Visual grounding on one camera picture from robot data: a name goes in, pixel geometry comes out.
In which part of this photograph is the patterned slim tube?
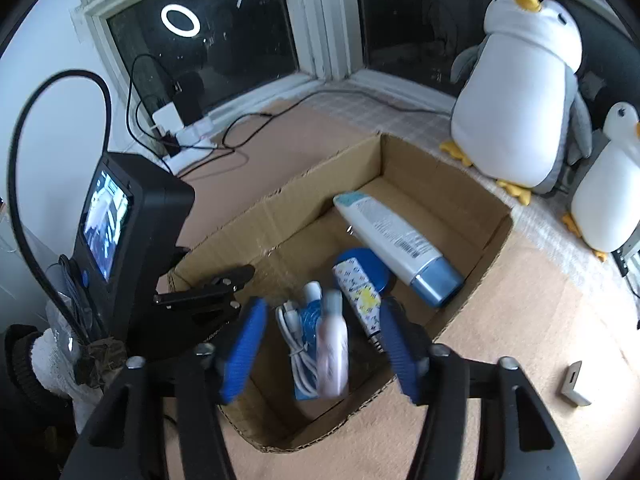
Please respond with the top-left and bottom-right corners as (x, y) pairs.
(332, 257), (388, 353)

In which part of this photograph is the white charger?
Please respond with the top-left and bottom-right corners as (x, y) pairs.
(151, 105), (182, 131)

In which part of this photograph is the small penguin plush toy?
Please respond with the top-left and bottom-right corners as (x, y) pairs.
(562, 101), (640, 262)

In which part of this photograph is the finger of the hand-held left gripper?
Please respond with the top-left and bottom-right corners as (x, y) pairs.
(152, 264), (256, 307)
(165, 300), (251, 356)

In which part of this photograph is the white cable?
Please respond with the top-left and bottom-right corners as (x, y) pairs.
(276, 300), (321, 395)

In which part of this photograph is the person's left forearm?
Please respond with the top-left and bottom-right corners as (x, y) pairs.
(0, 324), (76, 480)

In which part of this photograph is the checked tablecloth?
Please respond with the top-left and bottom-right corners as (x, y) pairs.
(270, 87), (640, 306)

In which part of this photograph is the white power strip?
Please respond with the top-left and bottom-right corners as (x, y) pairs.
(160, 117), (218, 171)

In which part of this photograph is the person's left hand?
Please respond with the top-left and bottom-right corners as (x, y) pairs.
(30, 330), (101, 433)

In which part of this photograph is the white spray bottle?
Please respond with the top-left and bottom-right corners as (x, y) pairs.
(316, 288), (351, 397)

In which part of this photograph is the cardboard box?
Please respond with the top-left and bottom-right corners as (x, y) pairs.
(167, 132), (515, 453)

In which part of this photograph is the blue round lid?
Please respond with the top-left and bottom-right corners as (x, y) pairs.
(336, 249), (393, 295)

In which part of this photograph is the white window frame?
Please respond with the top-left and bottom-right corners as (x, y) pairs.
(75, 0), (481, 111)

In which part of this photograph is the white tube with blue cap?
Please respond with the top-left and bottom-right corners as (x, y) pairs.
(332, 192), (465, 308)

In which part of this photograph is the thin black cable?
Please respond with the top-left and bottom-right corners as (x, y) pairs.
(222, 87), (451, 151)

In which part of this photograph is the large penguin plush toy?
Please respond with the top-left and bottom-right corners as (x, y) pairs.
(440, 0), (593, 206)

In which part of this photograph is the camouflage cloth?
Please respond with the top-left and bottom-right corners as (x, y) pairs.
(75, 337), (128, 386)

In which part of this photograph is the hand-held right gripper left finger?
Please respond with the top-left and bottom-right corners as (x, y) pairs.
(60, 296), (268, 480)

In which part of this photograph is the thick black gripper cable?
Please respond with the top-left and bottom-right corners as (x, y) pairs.
(7, 70), (113, 311)

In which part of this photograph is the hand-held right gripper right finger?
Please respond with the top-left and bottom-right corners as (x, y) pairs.
(380, 297), (581, 480)

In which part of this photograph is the small white box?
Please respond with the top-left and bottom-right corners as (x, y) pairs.
(560, 360), (593, 406)

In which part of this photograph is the blue package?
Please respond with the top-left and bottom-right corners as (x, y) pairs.
(292, 300), (326, 401)

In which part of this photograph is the black power adapter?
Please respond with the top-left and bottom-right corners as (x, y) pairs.
(174, 77), (203, 120)

